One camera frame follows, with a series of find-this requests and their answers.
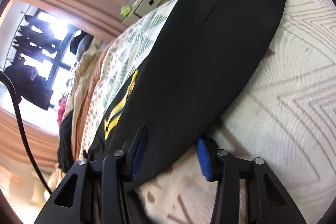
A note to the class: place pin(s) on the pink clothes on windowsill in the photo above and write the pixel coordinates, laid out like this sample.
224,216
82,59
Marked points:
61,110

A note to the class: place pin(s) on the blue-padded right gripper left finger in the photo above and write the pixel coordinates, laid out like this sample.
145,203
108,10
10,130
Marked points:
93,191

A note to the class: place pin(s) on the black shirt with yellow print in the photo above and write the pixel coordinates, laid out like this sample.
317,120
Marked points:
202,59

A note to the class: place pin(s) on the large black hanging coat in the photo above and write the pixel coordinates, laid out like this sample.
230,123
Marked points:
29,84

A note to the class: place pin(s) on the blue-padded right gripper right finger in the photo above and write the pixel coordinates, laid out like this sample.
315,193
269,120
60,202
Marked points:
266,199

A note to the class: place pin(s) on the black knitted garment on bed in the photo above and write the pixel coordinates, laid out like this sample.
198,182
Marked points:
65,158

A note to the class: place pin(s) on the beige crumpled duvet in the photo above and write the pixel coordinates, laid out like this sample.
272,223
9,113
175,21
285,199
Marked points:
80,81

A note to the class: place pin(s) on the white bedside cabinet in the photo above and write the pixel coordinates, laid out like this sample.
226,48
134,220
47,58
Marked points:
136,9

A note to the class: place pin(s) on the orange quilt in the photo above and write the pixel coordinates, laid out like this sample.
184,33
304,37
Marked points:
86,98

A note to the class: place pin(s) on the patterned white bed cover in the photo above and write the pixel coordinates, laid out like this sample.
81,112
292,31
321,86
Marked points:
285,115

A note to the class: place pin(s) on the row of dark hanging clothes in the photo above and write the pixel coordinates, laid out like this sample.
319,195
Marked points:
36,39

